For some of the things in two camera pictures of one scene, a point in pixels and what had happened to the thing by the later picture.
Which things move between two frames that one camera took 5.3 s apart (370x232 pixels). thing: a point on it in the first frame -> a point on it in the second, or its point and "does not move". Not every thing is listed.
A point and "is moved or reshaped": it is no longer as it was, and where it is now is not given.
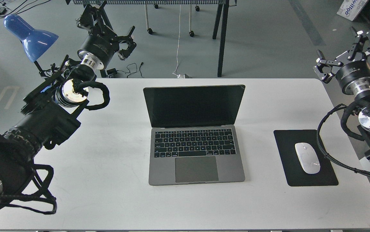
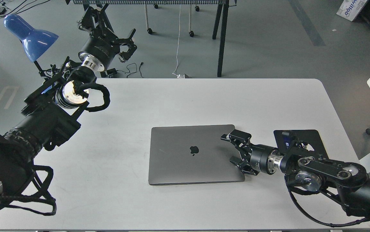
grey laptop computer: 194,135 is moved or reshaped
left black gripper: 98,50 does not move
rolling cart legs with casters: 150,30 does not move
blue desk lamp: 35,42 does not move
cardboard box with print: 349,9 does not move
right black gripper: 355,77 -> 265,159
